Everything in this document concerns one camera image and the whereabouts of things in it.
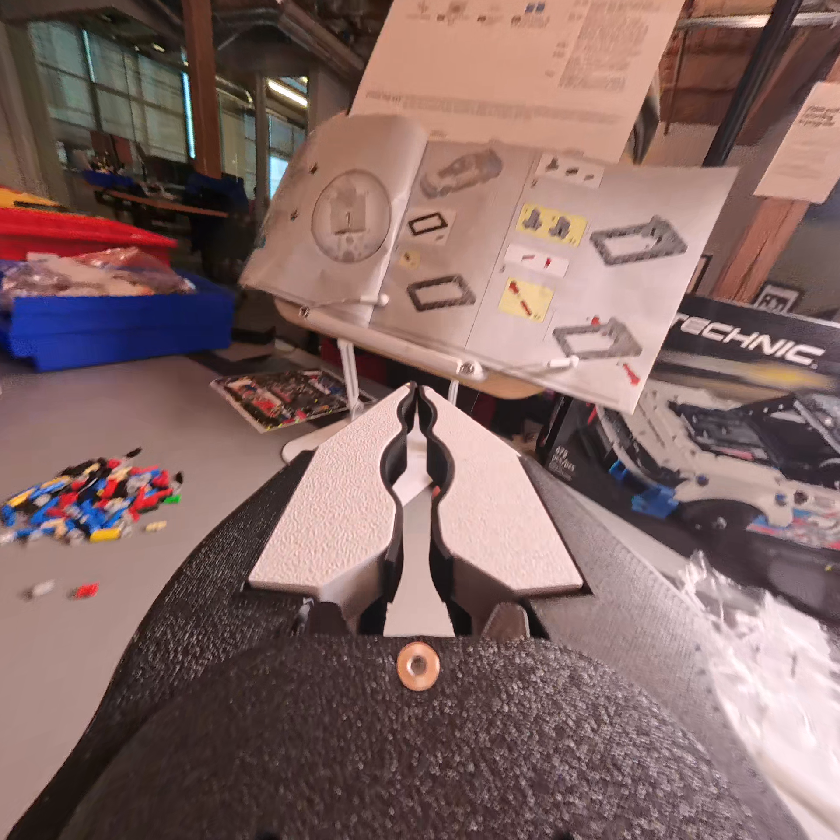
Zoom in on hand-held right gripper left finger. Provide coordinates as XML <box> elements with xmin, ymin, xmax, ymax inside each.
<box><xmin>248</xmin><ymin>382</ymin><xmax>418</xmax><ymax>636</ymax></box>

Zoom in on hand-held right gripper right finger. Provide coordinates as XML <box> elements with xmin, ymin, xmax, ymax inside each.
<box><xmin>420</xmin><ymin>386</ymin><xmax>585</xmax><ymax>636</ymax></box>

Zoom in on pile of small colourful lego pins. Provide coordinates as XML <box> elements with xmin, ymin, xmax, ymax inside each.
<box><xmin>0</xmin><ymin>447</ymin><xmax>185</xmax><ymax>546</ymax></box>

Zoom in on lego instruction booklet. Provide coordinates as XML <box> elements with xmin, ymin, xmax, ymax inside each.
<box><xmin>239</xmin><ymin>114</ymin><xmax>740</xmax><ymax>415</ymax></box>

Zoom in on black lego set box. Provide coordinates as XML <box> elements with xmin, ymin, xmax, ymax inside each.
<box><xmin>536</xmin><ymin>293</ymin><xmax>840</xmax><ymax>560</ymax></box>

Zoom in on colourful holographic sticker sheet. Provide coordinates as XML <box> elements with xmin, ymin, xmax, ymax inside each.
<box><xmin>209</xmin><ymin>368</ymin><xmax>379</xmax><ymax>434</ymax></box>

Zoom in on white book stand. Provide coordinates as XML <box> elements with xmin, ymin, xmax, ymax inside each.
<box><xmin>272</xmin><ymin>292</ymin><xmax>582</xmax><ymax>468</ymax></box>

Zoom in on blue plastic storage bin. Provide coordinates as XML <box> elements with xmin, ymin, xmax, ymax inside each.
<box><xmin>0</xmin><ymin>270</ymin><xmax>238</xmax><ymax>374</ymax></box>

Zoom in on clear crumpled plastic bag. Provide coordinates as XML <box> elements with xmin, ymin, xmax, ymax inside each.
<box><xmin>675</xmin><ymin>550</ymin><xmax>840</xmax><ymax>840</ymax></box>

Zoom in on plastic bags of parts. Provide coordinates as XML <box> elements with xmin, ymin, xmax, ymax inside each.
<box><xmin>0</xmin><ymin>246</ymin><xmax>197</xmax><ymax>305</ymax></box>

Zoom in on small framed picture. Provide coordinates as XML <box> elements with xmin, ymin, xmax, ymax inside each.
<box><xmin>751</xmin><ymin>281</ymin><xmax>805</xmax><ymax>315</ymax></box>

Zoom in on cluttered background table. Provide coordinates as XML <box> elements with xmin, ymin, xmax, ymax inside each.
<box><xmin>81</xmin><ymin>168</ymin><xmax>231</xmax><ymax>221</ymax></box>

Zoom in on red plastic bin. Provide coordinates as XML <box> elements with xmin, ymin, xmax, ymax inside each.
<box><xmin>0</xmin><ymin>208</ymin><xmax>179</xmax><ymax>264</ymax></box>

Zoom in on ceiling light bar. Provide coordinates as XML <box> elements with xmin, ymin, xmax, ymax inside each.
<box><xmin>265</xmin><ymin>77</ymin><xmax>310</xmax><ymax>110</ymax></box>

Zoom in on yellow plastic bin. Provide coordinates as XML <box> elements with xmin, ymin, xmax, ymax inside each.
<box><xmin>0</xmin><ymin>185</ymin><xmax>67</xmax><ymax>213</ymax></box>

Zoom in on large paned window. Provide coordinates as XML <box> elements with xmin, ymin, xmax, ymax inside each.
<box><xmin>26</xmin><ymin>20</ymin><xmax>309</xmax><ymax>198</ymax></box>

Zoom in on white paper sign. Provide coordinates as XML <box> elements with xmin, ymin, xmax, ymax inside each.
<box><xmin>752</xmin><ymin>81</ymin><xmax>840</xmax><ymax>205</ymax></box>

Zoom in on black slanted pipe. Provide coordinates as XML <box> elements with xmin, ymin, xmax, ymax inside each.
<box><xmin>703</xmin><ymin>0</ymin><xmax>805</xmax><ymax>169</ymax></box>

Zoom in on light wooden post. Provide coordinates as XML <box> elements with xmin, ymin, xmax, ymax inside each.
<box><xmin>711</xmin><ymin>196</ymin><xmax>812</xmax><ymax>303</ymax></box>

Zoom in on brown wooden post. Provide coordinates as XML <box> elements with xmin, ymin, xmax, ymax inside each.
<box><xmin>182</xmin><ymin>0</ymin><xmax>223</xmax><ymax>179</ymax></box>

